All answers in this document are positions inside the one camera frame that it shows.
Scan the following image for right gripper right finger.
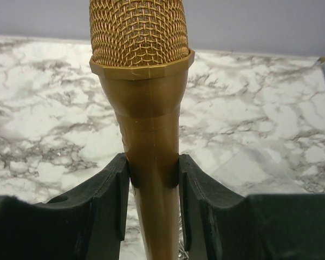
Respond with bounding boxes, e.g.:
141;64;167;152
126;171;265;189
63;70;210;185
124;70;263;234
179;154;325;259

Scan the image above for clear plastic screw box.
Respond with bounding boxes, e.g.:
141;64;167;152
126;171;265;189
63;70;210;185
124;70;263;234
179;148;306;259

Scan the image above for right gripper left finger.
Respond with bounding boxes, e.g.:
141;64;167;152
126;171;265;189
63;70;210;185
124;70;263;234
0;153;129;259

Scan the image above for gold microphone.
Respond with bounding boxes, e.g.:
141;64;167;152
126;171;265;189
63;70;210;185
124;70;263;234
89;1;194;259

